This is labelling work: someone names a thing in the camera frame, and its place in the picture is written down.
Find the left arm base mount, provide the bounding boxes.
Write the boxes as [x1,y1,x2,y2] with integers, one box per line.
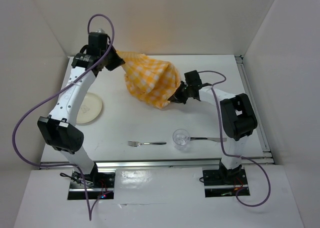
[59,172,116,200]

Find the silver fork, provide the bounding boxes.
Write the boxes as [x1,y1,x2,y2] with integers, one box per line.
[127,141,166,147]

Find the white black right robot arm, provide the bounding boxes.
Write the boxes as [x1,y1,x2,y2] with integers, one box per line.
[168,82,258,184]

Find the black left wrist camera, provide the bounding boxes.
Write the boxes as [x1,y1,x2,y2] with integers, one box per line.
[87,29,109,56]

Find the yellow white checkered cloth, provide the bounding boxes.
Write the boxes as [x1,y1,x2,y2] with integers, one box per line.
[117,50,181,109]

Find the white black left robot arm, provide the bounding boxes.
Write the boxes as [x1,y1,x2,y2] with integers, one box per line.
[37,46,125,187]

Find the aluminium front rail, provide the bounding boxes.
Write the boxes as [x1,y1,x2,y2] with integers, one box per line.
[39,157,226,169]

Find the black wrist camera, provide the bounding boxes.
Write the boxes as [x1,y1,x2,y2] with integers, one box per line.
[87,29,109,56]
[184,70,203,86]

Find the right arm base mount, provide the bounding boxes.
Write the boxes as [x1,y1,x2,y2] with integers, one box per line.
[198,166,250,198]

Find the cream round plate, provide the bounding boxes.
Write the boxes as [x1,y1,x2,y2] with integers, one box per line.
[76,92,103,125]

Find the aluminium right side rail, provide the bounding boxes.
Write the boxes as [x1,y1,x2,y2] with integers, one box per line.
[234,56,275,165]

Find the silver table knife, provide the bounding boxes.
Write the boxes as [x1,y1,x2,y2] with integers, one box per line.
[190,137,227,142]

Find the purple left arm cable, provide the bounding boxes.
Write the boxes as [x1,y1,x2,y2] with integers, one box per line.
[11,13,116,221]

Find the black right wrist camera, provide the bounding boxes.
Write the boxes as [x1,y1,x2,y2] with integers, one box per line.
[184,70,203,86]

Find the aluminium rail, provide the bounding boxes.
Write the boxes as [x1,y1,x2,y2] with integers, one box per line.
[234,56,275,165]
[39,157,226,169]

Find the clear plastic cup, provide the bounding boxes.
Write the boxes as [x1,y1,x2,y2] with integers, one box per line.
[172,129,191,152]

